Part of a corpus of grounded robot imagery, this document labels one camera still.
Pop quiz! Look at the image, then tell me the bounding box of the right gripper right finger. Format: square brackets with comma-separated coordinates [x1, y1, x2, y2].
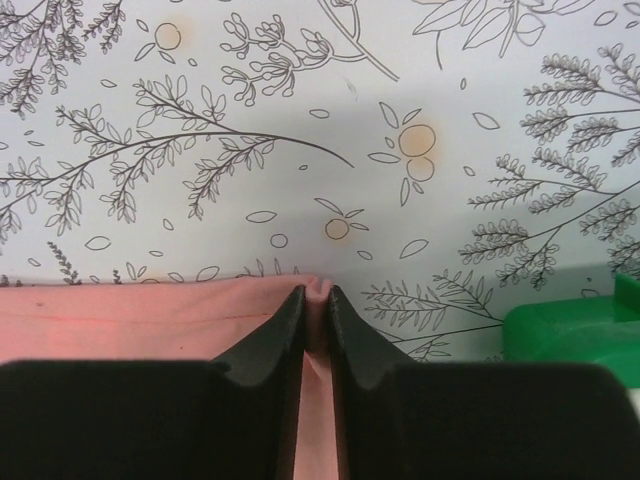
[325, 287, 639, 479]

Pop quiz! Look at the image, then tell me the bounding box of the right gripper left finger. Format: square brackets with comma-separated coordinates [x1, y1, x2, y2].
[1, 286, 306, 479]

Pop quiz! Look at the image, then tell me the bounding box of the salmon pink t-shirt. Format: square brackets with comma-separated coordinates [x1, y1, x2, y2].
[1, 275, 339, 479]

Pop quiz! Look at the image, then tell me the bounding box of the green plastic bin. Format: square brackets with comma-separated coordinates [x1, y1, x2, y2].
[502, 274, 639, 389]

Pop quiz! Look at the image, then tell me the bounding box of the floral patterned table mat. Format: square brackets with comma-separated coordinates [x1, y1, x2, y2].
[1, 1, 639, 361]

